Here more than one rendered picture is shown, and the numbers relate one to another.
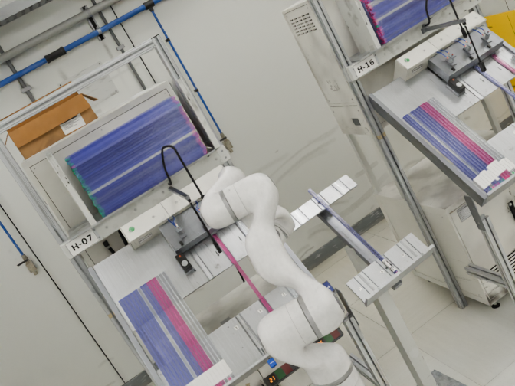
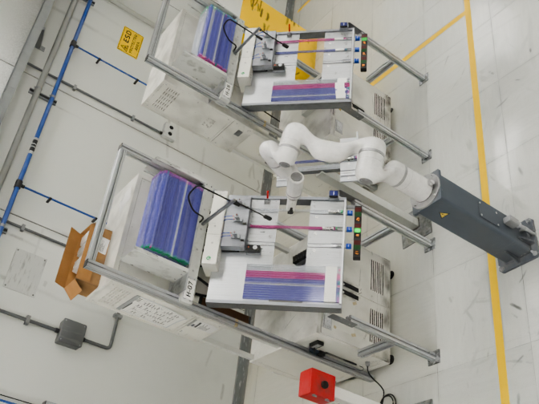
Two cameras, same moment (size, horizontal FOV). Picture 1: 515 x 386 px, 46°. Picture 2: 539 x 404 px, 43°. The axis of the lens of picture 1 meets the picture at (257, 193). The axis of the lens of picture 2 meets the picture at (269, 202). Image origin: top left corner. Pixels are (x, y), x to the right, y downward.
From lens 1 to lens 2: 207 cm
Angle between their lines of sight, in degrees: 27
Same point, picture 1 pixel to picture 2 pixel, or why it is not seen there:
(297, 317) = (370, 154)
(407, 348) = (385, 205)
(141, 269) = (233, 275)
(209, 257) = (261, 236)
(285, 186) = not seen: hidden behind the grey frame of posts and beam
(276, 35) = (109, 149)
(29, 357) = not seen: outside the picture
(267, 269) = (337, 151)
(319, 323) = (380, 149)
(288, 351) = (380, 171)
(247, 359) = (336, 256)
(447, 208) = (330, 131)
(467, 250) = not seen: hidden behind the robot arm
